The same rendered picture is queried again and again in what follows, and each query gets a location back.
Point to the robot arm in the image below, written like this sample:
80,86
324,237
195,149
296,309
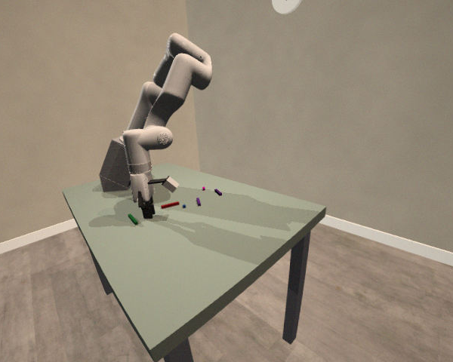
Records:
181,67

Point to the green rod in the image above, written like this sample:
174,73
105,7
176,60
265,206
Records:
132,219

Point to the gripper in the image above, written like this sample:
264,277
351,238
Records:
142,190

